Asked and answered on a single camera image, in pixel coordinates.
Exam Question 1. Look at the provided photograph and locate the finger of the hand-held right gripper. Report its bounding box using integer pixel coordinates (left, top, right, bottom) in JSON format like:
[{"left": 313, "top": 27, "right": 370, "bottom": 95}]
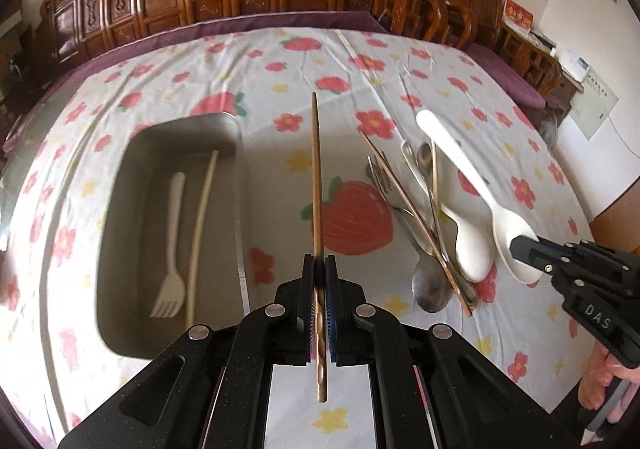
[
  {"left": 537, "top": 237, "right": 584, "bottom": 253},
  {"left": 509, "top": 235, "right": 569, "bottom": 280}
]

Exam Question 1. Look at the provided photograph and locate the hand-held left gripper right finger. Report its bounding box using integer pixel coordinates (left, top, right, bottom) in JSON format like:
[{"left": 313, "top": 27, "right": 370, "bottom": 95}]
[{"left": 324, "top": 255, "right": 584, "bottom": 449}]

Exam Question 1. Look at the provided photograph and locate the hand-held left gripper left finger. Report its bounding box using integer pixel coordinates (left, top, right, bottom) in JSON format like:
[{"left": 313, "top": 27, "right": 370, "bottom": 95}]
[{"left": 57, "top": 253, "right": 317, "bottom": 449}]

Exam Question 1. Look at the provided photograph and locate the white plastic spoon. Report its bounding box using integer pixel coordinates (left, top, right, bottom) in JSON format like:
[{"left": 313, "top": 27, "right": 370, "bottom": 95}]
[
  {"left": 401, "top": 139, "right": 495, "bottom": 281},
  {"left": 416, "top": 109, "right": 542, "bottom": 286}
]

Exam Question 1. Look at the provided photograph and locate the brown wooden chopstick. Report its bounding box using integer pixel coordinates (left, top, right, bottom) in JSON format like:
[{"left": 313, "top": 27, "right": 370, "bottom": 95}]
[
  {"left": 310, "top": 92, "right": 331, "bottom": 404},
  {"left": 359, "top": 129, "right": 474, "bottom": 318}
]

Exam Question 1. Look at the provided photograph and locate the cream chopstick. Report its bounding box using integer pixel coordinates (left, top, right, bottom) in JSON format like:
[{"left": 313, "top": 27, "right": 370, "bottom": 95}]
[
  {"left": 185, "top": 149, "right": 221, "bottom": 331},
  {"left": 430, "top": 139, "right": 442, "bottom": 260}
]

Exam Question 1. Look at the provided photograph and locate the metal fork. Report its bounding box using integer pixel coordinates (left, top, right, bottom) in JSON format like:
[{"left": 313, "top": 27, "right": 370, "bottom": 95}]
[{"left": 366, "top": 154, "right": 478, "bottom": 306}]

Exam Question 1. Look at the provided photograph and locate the metal tray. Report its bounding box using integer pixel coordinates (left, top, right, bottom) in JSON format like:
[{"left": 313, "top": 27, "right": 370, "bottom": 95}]
[{"left": 95, "top": 112, "right": 252, "bottom": 361}]

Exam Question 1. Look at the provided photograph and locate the person's right hand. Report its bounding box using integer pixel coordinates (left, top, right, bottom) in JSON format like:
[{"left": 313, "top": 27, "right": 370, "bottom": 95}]
[{"left": 577, "top": 343, "right": 640, "bottom": 426}]

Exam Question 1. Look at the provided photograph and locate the cream plastic fork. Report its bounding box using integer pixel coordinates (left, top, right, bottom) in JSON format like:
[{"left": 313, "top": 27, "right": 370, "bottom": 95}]
[{"left": 149, "top": 172, "right": 187, "bottom": 320}]

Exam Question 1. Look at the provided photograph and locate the purple seat cushion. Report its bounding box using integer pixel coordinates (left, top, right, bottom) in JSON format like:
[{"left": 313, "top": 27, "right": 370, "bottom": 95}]
[{"left": 466, "top": 42, "right": 548, "bottom": 111}]

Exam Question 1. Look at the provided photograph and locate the wooden side table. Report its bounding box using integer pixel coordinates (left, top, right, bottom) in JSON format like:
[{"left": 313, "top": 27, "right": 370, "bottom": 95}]
[{"left": 499, "top": 22, "right": 565, "bottom": 101}]

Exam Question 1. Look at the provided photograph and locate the floral strawberry tablecloth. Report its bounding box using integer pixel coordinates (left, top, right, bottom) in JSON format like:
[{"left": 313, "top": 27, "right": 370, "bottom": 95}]
[{"left": 0, "top": 24, "right": 597, "bottom": 449}]

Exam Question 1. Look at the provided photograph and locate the red desk calendar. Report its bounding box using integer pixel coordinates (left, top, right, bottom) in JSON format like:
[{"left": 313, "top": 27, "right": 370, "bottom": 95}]
[{"left": 502, "top": 0, "right": 535, "bottom": 36}]

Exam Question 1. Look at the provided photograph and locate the wooden armchair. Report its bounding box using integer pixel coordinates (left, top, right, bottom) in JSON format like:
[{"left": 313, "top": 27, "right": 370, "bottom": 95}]
[{"left": 372, "top": 0, "right": 477, "bottom": 51}]

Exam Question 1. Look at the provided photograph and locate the white wall panel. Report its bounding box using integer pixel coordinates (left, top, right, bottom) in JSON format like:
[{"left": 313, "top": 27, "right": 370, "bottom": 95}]
[{"left": 569, "top": 66, "right": 622, "bottom": 143}]

